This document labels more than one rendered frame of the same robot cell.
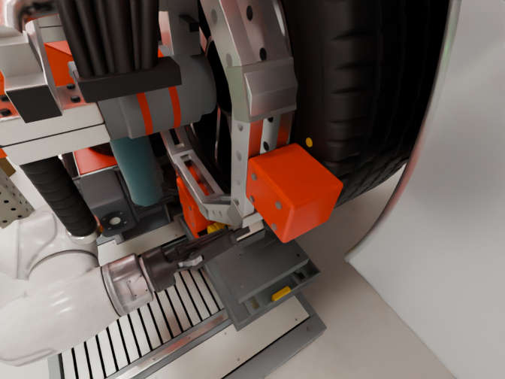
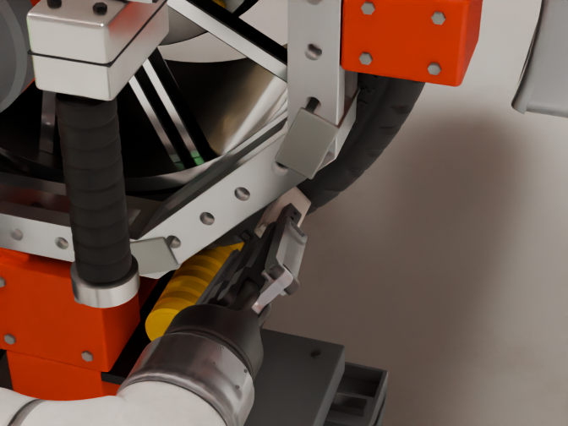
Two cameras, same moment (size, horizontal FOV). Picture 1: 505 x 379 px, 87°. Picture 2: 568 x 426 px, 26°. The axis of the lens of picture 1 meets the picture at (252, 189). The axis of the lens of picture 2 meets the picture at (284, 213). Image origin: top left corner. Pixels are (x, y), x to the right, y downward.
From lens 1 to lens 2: 0.65 m
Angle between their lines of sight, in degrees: 29
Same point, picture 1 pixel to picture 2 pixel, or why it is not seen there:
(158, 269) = (234, 329)
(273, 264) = (279, 409)
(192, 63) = not seen: outside the picture
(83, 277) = (132, 400)
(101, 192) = not seen: outside the picture
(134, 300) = (240, 398)
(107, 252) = not seen: outside the picture
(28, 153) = (122, 73)
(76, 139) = (150, 35)
